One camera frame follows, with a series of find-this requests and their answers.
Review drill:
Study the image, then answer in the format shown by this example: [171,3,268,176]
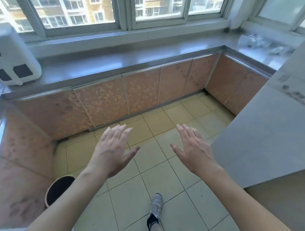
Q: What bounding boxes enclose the person's right hand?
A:
[170,123,224,176]

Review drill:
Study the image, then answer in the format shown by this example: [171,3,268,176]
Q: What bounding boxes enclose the person's left hand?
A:
[85,123,141,180]

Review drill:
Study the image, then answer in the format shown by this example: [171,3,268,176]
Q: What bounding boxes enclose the pile of water bottles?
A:
[238,33,296,56]

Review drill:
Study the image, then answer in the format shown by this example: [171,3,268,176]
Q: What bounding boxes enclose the person's right forearm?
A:
[202,167,292,231]

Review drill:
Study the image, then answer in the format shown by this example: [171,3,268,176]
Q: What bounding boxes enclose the person's left forearm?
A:
[24,166,108,231]

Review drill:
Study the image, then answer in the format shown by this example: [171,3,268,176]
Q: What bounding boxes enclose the person's white sneaker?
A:
[150,193,164,218]

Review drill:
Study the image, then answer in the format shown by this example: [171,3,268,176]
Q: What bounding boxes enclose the person's black sock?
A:
[146,213,159,231]

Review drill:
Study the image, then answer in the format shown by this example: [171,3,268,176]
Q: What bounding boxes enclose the black round bin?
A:
[44,175,77,208]

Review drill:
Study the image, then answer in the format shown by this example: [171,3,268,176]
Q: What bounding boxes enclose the pink cabinet with steel top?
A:
[0,36,297,229]

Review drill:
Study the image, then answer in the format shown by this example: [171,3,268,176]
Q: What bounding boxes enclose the white countertop appliance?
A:
[0,23,42,86]

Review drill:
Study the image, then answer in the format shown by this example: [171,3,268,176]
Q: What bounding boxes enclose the wide white framed window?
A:
[0,0,233,40]

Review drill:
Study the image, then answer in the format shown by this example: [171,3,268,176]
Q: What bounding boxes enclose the white framed sliding window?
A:
[252,0,305,33]

